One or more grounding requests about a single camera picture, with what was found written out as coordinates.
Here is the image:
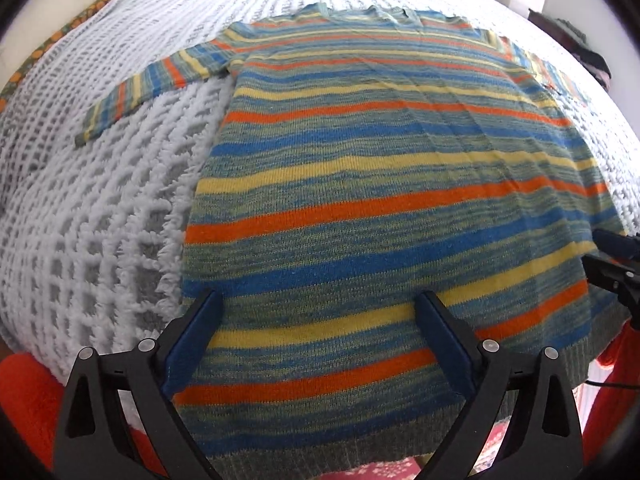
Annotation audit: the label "orange patterned bed sheet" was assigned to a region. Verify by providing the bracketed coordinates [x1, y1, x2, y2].
[1, 0, 111, 107]

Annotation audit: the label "white grey knitted bedspread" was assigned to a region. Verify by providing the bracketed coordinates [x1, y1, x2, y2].
[1, 0, 639, 382]

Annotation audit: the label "black cable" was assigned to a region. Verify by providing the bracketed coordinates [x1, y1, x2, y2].
[581, 378, 640, 391]

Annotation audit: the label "cream padded headboard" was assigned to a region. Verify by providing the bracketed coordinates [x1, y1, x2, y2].
[0, 0, 166, 76]

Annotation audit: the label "striped knit sweater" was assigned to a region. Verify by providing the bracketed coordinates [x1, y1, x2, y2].
[76, 3, 627, 479]

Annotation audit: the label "red patterned rug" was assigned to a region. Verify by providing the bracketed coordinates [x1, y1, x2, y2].
[320, 418, 510, 480]

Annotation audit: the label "dark clothes pile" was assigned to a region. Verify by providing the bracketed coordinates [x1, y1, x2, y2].
[528, 9, 612, 92]

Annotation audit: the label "red orange trousers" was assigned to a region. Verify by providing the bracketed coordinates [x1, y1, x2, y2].
[1, 353, 169, 479]

